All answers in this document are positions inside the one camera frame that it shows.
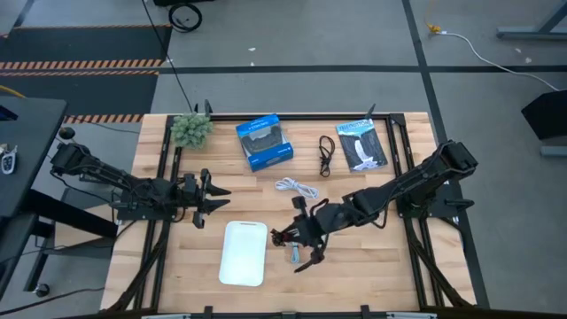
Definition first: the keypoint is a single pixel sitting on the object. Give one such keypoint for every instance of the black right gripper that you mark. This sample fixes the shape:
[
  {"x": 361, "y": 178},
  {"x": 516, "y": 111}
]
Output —
[{"x": 314, "y": 228}]

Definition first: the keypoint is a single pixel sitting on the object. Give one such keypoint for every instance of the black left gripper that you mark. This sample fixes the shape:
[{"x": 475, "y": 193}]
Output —
[{"x": 201, "y": 199}]

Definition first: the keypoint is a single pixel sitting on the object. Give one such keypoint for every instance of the small blue object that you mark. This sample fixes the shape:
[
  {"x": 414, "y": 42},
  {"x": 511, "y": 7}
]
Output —
[{"x": 295, "y": 256}]

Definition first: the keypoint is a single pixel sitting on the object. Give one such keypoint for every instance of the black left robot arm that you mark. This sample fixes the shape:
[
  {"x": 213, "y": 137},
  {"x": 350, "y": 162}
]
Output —
[{"x": 102, "y": 170}]

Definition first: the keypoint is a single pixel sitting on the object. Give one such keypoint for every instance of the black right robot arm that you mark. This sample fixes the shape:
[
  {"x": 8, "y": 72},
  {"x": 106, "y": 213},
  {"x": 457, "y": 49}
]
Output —
[{"x": 416, "y": 181}]

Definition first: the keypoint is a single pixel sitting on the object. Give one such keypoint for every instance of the white plastic tray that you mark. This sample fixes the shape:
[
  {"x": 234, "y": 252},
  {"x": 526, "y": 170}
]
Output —
[{"x": 243, "y": 254}]

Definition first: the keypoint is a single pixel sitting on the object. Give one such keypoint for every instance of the green artificial plant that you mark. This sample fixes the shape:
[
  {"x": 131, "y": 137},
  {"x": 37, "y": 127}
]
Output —
[{"x": 191, "y": 130}]

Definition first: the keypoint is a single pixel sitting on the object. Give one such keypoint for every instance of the blue game controller box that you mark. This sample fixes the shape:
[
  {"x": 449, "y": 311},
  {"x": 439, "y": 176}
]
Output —
[{"x": 263, "y": 142}]

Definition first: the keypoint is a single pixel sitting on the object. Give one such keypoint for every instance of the black round knob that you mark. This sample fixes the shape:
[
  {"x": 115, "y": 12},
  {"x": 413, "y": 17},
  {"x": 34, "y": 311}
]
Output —
[{"x": 67, "y": 133}]

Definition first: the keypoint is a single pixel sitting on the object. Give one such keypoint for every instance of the black desk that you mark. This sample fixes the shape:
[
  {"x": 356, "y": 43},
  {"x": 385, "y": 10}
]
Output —
[{"x": 26, "y": 146}]

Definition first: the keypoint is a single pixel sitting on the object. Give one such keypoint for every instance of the black hazard-striped floor mat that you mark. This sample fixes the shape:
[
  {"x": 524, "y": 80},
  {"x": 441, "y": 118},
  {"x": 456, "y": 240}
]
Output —
[{"x": 80, "y": 44}]

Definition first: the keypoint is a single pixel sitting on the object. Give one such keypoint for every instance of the white key fob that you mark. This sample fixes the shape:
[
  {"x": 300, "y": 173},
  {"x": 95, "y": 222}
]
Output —
[{"x": 8, "y": 163}]

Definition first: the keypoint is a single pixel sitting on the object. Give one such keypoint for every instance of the black angular furniture piece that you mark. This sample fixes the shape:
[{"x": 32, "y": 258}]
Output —
[{"x": 547, "y": 115}]

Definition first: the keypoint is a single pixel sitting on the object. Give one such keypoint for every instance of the grey metal table leg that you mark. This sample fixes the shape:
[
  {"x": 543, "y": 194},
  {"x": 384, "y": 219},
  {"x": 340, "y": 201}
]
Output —
[{"x": 527, "y": 33}]

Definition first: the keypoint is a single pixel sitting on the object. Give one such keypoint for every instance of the black aluminium rig frame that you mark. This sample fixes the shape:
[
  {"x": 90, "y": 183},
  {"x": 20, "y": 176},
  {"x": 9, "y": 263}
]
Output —
[{"x": 310, "y": 118}]

